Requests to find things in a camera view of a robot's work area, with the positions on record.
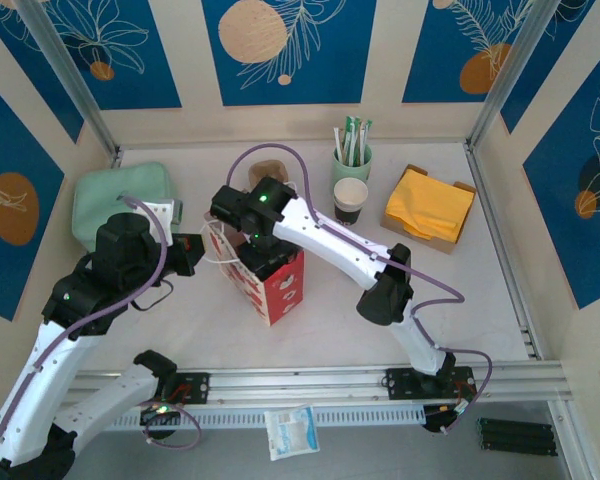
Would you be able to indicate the black bar stack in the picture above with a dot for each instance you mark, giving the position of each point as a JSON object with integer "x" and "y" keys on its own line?
{"x": 517, "y": 437}

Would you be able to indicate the red white paper bag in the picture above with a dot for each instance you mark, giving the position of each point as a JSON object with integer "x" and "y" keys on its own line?
{"x": 285, "y": 295}

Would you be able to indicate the white black paper cup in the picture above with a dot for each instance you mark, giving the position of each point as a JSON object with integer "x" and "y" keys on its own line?
{"x": 349, "y": 210}

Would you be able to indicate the right controller board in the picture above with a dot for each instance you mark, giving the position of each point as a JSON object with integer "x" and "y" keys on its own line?
{"x": 445, "y": 417}

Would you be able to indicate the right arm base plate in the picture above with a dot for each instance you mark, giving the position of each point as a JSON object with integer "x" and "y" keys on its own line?
{"x": 400, "y": 385}

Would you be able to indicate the controller board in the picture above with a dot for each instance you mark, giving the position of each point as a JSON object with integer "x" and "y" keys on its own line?
{"x": 445, "y": 417}
{"x": 160, "y": 411}

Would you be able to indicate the white blue plastic packet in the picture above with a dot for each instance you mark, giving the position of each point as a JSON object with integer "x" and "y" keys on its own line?
{"x": 292, "y": 432}

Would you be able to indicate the mint green holder cup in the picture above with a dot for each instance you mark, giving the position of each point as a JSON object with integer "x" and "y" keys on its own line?
{"x": 340, "y": 172}

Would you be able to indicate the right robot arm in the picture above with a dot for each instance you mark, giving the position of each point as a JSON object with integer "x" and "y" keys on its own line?
{"x": 330, "y": 235}

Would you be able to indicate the cardboard napkin tray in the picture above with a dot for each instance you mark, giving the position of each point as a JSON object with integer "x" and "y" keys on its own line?
{"x": 430, "y": 245}

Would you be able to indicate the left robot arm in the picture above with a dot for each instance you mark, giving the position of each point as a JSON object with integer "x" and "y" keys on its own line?
{"x": 45, "y": 370}

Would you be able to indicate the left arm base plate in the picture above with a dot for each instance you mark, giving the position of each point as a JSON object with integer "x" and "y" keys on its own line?
{"x": 195, "y": 387}

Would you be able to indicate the left aluminium post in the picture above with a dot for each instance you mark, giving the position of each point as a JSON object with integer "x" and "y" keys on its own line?
{"x": 65, "y": 70}

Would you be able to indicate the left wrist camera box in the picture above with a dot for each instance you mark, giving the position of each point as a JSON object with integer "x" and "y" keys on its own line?
{"x": 162, "y": 212}

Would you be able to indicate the right aluminium post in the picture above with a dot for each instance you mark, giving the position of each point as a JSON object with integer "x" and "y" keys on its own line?
{"x": 510, "y": 75}

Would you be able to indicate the mint green zip pouch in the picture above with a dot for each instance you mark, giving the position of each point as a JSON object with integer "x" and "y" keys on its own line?
{"x": 105, "y": 190}

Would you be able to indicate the brown pulp cup carrier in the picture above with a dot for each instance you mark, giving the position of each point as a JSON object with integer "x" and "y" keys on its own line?
{"x": 267, "y": 167}

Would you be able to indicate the green wrapped straw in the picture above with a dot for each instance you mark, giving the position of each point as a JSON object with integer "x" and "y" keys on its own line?
{"x": 356, "y": 142}
{"x": 349, "y": 135}

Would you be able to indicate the aluminium post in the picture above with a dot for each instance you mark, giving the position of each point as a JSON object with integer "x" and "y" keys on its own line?
{"x": 65, "y": 70}
{"x": 510, "y": 75}

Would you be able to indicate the left controller board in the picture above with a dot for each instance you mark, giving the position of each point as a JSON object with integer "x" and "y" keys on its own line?
{"x": 160, "y": 411}

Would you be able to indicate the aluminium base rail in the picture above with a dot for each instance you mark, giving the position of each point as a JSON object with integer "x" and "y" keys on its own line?
{"x": 290, "y": 382}

